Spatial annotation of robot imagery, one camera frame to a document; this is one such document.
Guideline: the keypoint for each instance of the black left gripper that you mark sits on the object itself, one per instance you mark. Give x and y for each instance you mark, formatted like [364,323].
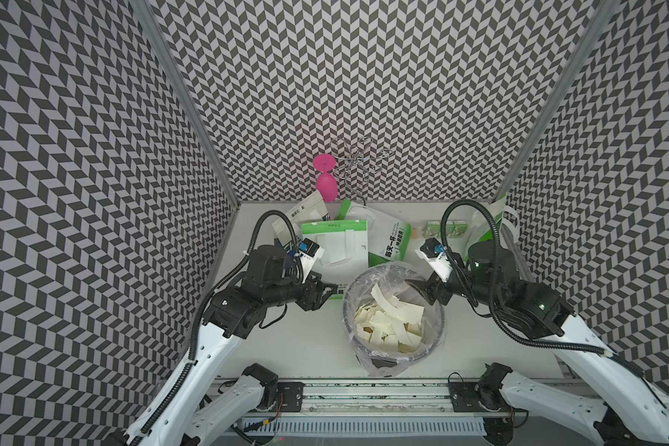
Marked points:
[311,298]

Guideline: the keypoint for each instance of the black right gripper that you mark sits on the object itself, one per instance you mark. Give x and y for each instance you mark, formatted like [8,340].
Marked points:
[436,284]

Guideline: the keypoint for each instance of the green white takeout bag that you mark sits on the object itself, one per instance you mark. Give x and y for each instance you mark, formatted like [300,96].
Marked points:
[388,237]
[346,252]

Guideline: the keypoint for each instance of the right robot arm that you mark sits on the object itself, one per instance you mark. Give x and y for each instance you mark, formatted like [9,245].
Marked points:
[627,410]

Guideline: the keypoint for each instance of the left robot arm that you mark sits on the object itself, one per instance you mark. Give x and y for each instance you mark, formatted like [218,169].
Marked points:
[267,277]

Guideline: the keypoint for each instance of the trash bin with plastic liner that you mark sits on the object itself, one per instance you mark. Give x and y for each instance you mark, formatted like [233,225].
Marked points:
[390,277]

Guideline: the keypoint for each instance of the shredded receipt pieces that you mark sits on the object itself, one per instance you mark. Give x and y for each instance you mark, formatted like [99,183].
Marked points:
[389,323]

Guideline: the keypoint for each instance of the left green juice box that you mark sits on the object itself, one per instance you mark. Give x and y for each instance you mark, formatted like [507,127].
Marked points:
[432,229]

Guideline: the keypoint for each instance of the green juice box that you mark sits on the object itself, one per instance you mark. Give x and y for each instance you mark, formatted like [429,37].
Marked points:
[457,228]
[432,229]

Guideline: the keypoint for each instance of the right green juice box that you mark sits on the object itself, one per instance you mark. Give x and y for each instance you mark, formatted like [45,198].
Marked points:
[457,228]

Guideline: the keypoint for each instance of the blue paper bag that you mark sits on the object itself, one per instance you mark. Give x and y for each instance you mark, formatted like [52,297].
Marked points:
[311,209]

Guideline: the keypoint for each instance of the pink plastic wine glass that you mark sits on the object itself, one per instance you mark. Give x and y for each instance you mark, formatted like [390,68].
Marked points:
[326,182]

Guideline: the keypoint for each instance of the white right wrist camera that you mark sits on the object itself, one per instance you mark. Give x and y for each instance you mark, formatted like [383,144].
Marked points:
[432,251]

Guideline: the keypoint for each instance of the green white bag with handles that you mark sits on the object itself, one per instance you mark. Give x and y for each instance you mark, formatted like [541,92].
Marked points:
[504,216]

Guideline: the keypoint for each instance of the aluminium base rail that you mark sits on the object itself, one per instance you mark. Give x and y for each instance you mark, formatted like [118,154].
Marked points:
[372,409]

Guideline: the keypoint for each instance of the chrome wire glass rack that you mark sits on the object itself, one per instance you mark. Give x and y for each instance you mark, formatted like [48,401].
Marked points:
[357,161]

